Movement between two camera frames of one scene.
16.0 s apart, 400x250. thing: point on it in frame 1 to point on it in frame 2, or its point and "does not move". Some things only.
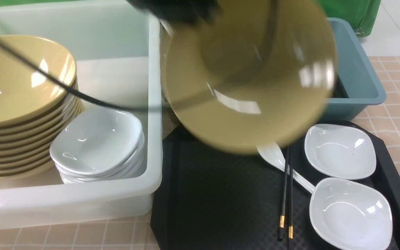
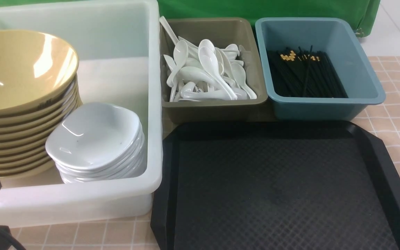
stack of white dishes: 96,144 does not move
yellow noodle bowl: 256,76 to 17,69
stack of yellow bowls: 23,110 does not move
